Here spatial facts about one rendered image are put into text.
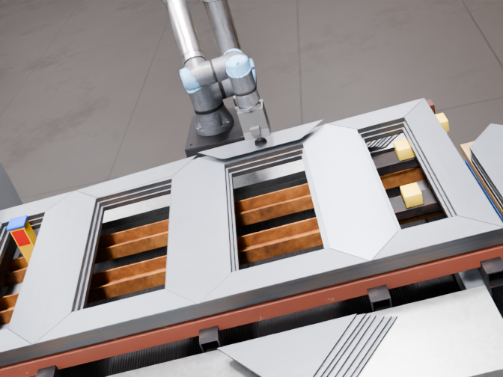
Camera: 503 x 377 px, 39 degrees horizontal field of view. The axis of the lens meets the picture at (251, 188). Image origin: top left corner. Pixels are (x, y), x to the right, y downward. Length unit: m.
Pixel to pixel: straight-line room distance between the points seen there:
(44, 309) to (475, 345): 1.12
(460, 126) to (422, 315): 2.26
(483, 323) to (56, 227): 1.34
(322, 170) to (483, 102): 2.09
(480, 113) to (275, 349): 2.55
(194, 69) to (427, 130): 0.75
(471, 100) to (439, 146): 2.01
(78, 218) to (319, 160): 0.79
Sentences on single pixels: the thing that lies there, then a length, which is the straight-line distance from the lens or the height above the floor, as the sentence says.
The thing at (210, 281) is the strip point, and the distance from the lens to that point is 1.89.
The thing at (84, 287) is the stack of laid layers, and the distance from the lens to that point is 2.12.
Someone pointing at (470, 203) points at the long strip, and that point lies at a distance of 1.94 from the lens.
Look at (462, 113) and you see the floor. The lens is 4.07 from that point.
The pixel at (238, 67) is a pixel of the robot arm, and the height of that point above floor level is 1.17.
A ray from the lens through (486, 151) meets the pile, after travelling 2.16.
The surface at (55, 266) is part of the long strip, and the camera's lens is 2.21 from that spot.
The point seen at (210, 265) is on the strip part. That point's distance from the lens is 1.94.
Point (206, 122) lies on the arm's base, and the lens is 2.74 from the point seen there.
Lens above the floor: 2.02
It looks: 32 degrees down
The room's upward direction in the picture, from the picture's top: 18 degrees counter-clockwise
